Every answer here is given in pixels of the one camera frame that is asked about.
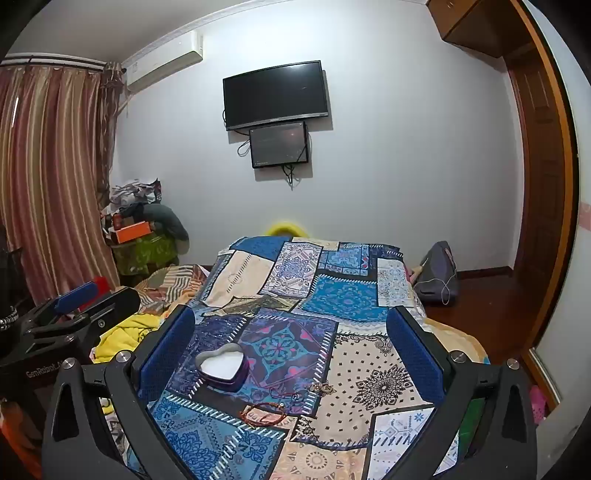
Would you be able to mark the gold jewelry piece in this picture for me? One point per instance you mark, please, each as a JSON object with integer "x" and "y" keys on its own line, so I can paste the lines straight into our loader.
{"x": 323, "y": 388}

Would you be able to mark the heart-shaped tin box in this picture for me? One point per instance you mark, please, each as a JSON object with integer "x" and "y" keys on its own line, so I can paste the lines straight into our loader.
{"x": 219, "y": 367}

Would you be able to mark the wooden overhead cabinet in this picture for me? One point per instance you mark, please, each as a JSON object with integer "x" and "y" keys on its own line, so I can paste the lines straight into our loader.
{"x": 471, "y": 23}

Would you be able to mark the striped brown curtain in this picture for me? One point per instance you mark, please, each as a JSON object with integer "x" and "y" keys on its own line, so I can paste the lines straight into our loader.
{"x": 55, "y": 184}

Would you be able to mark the orange box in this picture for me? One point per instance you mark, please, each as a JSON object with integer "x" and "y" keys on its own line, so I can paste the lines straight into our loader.
{"x": 134, "y": 232}

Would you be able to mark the small red box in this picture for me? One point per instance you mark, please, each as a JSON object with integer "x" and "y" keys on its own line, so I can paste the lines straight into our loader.
{"x": 117, "y": 221}

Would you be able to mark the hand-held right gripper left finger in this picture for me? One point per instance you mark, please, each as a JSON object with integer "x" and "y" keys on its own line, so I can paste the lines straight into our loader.
{"x": 166, "y": 355}

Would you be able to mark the pink plastic item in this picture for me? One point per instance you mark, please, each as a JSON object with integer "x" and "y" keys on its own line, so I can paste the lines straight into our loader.
{"x": 538, "y": 404}

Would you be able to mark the small black wall monitor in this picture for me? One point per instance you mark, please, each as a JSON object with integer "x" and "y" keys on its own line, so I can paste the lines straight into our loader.
{"x": 279, "y": 145}

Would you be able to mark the yellow cloth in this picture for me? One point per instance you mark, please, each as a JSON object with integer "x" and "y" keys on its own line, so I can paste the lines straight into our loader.
{"x": 124, "y": 332}

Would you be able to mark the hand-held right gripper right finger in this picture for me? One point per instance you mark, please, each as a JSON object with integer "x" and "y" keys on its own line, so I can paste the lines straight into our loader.
{"x": 415, "y": 355}

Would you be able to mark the pile of clothes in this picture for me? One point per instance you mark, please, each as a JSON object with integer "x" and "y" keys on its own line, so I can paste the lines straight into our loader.
{"x": 134, "y": 191}

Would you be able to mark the grey bag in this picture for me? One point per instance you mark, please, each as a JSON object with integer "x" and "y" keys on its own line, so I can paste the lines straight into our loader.
{"x": 436, "y": 272}

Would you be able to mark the large black wall television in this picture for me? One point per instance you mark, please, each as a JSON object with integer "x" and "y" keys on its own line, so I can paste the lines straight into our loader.
{"x": 277, "y": 94}

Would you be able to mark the person's orange garment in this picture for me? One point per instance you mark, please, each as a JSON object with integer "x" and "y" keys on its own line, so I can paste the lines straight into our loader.
{"x": 18, "y": 443}

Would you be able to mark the white air conditioner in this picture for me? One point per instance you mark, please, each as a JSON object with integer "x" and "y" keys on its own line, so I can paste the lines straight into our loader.
{"x": 161, "y": 64}

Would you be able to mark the yellow round object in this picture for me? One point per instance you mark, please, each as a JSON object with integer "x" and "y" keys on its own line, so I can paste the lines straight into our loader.
{"x": 288, "y": 228}

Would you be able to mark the orange striped blanket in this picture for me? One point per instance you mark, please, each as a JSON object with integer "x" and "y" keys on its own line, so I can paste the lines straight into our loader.
{"x": 171, "y": 281}

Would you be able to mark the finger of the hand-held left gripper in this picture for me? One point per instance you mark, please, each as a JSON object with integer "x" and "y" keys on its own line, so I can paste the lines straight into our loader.
{"x": 76, "y": 295}
{"x": 117, "y": 300}

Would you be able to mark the brown wooden door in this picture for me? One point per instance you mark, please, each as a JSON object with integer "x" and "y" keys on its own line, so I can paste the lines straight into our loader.
{"x": 540, "y": 184}

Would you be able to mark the white curtain rail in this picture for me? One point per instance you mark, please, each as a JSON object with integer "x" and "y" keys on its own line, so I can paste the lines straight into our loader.
{"x": 51, "y": 61}

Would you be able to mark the blue patchwork blanket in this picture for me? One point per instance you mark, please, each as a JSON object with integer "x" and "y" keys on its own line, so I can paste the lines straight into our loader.
{"x": 323, "y": 295}

